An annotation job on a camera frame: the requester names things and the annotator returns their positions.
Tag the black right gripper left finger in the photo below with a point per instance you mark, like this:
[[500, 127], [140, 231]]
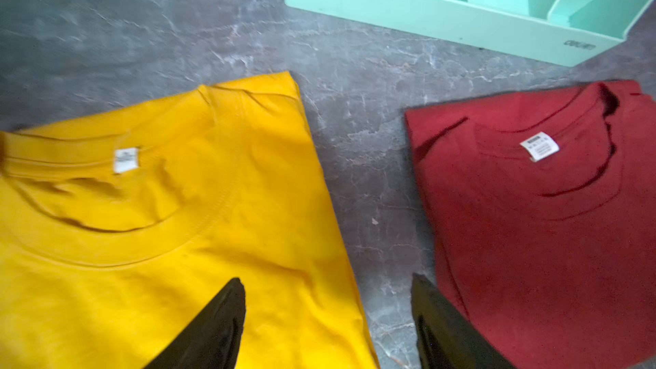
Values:
[[213, 337]]

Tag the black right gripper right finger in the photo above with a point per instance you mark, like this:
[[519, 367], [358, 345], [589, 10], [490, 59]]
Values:
[[445, 338]]

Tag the yellow t-shirt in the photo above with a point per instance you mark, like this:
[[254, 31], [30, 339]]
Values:
[[117, 229]]

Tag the red t-shirt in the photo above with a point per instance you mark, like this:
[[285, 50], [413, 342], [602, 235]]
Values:
[[543, 209]]

